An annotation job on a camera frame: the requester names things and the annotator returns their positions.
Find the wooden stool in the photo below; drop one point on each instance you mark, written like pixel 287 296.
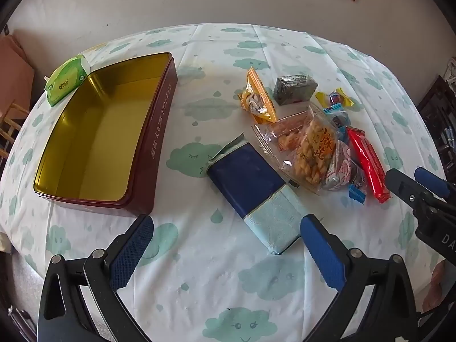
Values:
pixel 16 108

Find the green tissue pack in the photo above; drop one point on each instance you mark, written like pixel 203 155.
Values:
pixel 66 78

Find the clear orange-print fried snack packet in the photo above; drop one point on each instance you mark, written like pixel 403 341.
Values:
pixel 285 131

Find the clear twist snack packet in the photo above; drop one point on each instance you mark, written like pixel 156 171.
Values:
pixel 313 149

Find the blue cookie packet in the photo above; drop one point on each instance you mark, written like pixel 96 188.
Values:
pixel 338 119

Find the orange cloth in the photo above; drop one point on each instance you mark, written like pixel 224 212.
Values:
pixel 12 67

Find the maroon tin box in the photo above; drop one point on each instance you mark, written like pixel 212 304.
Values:
pixel 99 131

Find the dark wooden cabinet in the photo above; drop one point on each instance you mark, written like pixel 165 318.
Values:
pixel 438 103

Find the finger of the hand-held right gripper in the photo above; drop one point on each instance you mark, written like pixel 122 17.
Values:
pixel 433 181
pixel 400 183

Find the dark seaweed block packet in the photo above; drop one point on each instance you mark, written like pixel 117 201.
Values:
pixel 294 89

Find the cloud print tablecloth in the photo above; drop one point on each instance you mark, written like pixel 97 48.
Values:
pixel 213 292

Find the navy and pale blue packet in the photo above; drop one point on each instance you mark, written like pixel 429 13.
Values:
pixel 249 181

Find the small blue candy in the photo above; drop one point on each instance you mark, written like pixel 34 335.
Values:
pixel 357 192

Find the yellow candy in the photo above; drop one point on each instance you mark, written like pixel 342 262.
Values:
pixel 335 98

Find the pink white snack packet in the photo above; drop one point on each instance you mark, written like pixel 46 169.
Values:
pixel 340 167

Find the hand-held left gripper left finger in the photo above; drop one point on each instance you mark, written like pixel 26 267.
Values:
pixel 131 253

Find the person's right hand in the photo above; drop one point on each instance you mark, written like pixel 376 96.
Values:
pixel 443 281

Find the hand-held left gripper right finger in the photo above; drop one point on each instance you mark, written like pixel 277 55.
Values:
pixel 320 253

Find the red snack packet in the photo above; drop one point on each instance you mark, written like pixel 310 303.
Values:
pixel 367 164

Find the orange snack packet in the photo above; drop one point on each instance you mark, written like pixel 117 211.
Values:
pixel 258 96

